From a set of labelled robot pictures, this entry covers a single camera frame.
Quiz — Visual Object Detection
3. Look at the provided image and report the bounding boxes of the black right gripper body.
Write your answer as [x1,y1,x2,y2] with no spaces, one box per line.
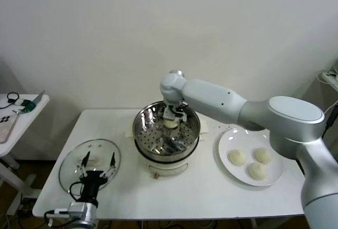
[163,104,177,120]

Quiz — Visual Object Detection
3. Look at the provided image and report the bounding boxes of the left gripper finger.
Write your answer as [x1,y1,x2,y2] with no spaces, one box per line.
[76,150,91,178]
[101,152,117,180]

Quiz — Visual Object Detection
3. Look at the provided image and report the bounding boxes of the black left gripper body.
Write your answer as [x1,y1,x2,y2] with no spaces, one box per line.
[79,170,108,206]

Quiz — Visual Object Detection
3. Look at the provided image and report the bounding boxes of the white steamed baozi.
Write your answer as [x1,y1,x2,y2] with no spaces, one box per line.
[247,162,267,181]
[163,118,179,130]
[228,149,248,167]
[253,147,273,164]

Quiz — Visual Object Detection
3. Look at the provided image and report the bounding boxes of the glass lid with white handle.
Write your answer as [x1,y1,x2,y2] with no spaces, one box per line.
[58,138,122,194]

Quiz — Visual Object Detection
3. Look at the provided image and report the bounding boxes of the perforated steel steamer basket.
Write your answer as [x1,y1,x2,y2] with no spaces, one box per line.
[132,100,201,162]

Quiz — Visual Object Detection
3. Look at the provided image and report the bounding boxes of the white electric cooker base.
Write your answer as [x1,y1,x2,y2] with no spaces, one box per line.
[125,122,211,180]

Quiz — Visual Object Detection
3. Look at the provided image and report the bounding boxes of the white side table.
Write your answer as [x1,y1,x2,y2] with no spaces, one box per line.
[0,93,51,200]

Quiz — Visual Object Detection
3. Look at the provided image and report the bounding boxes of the white round plate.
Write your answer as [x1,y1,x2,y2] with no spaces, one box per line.
[218,127,285,187]

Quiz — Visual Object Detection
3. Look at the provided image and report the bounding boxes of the white main table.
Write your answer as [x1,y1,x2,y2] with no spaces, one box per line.
[32,107,307,229]

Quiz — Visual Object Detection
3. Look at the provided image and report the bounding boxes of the phone in clear case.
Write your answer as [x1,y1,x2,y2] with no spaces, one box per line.
[0,113,20,144]

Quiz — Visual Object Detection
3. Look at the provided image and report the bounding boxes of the black power adapter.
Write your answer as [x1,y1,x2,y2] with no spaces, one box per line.
[326,105,338,129]

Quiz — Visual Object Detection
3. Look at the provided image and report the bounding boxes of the white power strip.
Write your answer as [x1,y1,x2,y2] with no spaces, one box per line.
[320,71,338,84]

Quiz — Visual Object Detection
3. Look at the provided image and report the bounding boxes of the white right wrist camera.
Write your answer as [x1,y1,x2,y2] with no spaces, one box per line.
[175,107,190,123]

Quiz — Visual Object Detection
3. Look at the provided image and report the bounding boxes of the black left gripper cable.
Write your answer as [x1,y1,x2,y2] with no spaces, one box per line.
[69,181,87,202]

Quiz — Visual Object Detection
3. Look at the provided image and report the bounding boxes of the black looped cable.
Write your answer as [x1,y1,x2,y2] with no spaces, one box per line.
[0,92,21,109]

